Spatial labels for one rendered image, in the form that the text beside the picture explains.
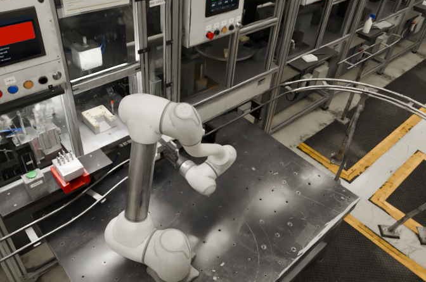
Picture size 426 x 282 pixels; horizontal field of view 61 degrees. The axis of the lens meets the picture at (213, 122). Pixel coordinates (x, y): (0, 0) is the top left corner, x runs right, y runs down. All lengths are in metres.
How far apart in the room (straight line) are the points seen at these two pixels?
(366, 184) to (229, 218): 1.75
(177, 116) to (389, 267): 2.12
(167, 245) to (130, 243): 0.17
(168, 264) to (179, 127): 0.61
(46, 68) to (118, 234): 0.76
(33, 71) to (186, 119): 0.69
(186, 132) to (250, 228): 0.84
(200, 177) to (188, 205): 0.28
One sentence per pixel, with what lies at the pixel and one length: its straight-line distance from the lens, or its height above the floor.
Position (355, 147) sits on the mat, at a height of 0.01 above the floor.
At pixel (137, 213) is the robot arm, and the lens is 1.58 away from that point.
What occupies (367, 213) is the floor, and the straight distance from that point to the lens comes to 3.24.
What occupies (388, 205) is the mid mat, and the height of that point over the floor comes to 0.01.
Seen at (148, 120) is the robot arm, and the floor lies 1.44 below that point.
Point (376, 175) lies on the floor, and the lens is 3.60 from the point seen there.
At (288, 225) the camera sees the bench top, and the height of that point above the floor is 0.68.
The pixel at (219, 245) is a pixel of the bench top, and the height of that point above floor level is 0.68.
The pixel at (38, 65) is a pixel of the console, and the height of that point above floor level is 1.49.
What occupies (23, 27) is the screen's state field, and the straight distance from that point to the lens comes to 1.54.
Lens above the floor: 2.28
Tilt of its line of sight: 39 degrees down
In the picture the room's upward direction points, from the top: 6 degrees clockwise
